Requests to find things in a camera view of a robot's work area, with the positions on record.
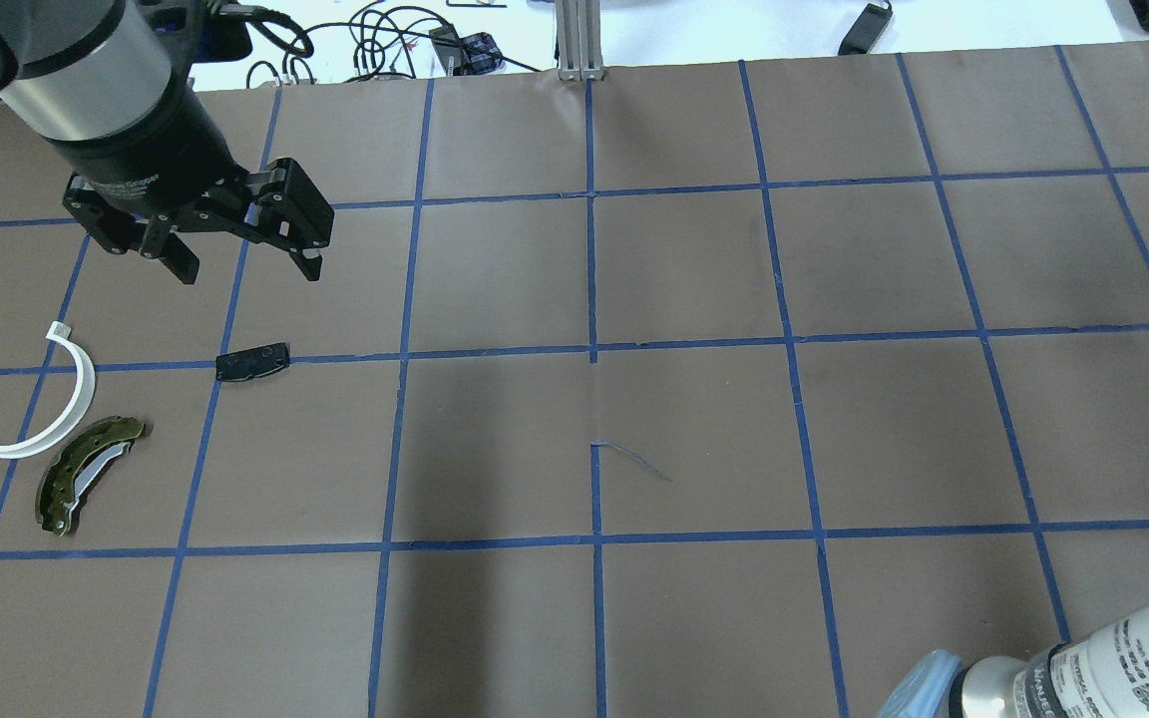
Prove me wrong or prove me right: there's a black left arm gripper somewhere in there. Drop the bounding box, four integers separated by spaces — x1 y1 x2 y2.
61 95 336 285

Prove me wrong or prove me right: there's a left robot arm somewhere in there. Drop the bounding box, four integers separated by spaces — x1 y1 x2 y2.
0 1 334 283

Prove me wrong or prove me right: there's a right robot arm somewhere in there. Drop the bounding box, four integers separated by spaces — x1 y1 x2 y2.
879 604 1149 717

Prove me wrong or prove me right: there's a black brake pad plate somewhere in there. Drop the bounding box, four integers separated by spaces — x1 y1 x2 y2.
214 342 291 383

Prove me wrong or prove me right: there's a green brake shoe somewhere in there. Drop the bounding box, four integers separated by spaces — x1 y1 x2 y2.
34 415 148 536

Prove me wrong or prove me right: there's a black power adapter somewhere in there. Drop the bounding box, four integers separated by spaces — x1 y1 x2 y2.
836 1 894 56

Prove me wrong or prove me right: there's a white curved plastic bracket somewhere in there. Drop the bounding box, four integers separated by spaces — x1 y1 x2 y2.
0 321 97 470

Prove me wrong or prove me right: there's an aluminium frame post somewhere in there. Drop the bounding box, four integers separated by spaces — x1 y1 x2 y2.
553 0 606 82

